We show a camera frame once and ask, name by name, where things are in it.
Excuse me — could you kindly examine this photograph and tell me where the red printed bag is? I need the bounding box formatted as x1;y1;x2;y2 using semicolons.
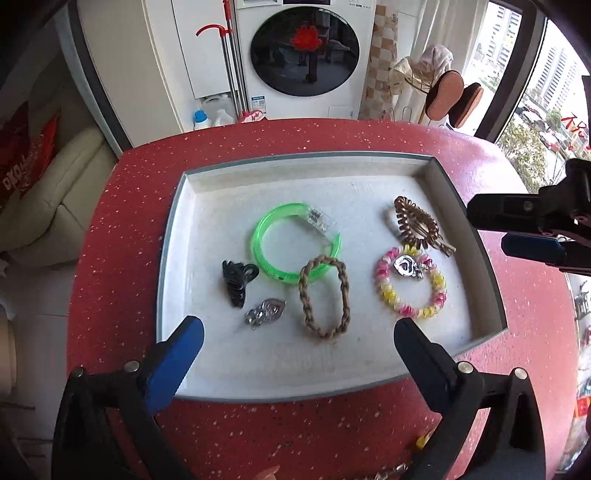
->
0;102;63;208

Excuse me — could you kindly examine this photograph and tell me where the white cabinet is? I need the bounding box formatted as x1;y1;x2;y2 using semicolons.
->
76;0;241;148

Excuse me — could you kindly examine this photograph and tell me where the brown soled shoe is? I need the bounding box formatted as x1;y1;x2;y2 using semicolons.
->
447;82;485;129
425;70;465;125

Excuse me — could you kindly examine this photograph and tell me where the beige braided hair tie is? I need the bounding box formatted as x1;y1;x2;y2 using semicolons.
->
298;255;351;339

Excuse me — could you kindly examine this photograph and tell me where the brown spiral hair tie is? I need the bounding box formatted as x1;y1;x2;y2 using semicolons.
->
382;196;457;258

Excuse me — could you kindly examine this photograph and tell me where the pink yellow spiral bracelet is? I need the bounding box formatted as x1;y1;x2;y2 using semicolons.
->
374;246;448;320

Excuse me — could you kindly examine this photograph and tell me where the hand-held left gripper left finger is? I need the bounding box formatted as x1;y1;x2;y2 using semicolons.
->
52;315;205;480

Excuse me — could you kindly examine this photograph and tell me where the silver heart pendant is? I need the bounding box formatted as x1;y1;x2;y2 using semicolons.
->
394;254;435;281

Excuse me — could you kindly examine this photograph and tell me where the silver star hair clip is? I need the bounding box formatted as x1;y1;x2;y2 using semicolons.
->
244;298;288;330

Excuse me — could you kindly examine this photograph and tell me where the clear plastic jug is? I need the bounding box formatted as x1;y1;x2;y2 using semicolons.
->
201;93;236;127

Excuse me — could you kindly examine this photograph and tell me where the black hair claw clip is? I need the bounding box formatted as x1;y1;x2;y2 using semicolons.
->
222;259;260;309

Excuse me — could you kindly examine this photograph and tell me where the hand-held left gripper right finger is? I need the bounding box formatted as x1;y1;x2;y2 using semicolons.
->
392;318;548;480

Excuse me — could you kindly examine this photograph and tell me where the grey jewelry tray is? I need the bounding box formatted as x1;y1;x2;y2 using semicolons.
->
156;150;509;403

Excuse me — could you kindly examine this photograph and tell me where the beige sofa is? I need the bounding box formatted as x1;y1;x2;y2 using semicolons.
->
0;124;118;268

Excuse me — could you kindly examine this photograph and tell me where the green translucent bangle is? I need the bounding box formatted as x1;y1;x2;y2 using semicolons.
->
252;202;342;288

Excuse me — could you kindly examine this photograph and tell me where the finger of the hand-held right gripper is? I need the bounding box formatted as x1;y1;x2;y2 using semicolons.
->
466;194;546;232
501;233;591;278

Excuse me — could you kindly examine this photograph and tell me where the red handled mop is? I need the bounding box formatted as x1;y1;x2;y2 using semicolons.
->
195;0;250;123

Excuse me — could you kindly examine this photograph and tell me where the white washing machine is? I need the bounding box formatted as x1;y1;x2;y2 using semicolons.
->
233;0;377;123

